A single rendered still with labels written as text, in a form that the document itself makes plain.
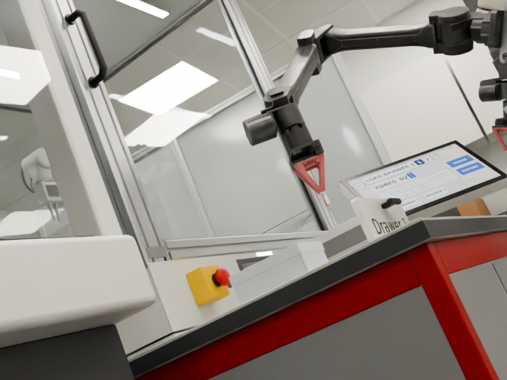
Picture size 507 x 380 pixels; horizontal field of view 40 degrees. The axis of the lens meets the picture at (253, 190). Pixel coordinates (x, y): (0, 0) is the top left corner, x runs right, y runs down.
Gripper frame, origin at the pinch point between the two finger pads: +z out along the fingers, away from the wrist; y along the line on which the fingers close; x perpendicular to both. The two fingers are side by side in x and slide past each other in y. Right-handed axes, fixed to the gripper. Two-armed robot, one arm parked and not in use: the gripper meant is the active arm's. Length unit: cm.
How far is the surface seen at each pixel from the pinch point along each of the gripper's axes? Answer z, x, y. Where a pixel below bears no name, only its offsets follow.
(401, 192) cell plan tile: -8, 44, -96
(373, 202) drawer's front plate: 5.2, 12.0, -10.6
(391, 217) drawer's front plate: 9.1, 16.1, -17.0
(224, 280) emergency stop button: 10.4, -26.1, 0.1
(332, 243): 10.6, -0.8, -9.3
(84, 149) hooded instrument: -8, -38, 49
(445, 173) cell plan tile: -10, 64, -101
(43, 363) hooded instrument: 20, -50, 58
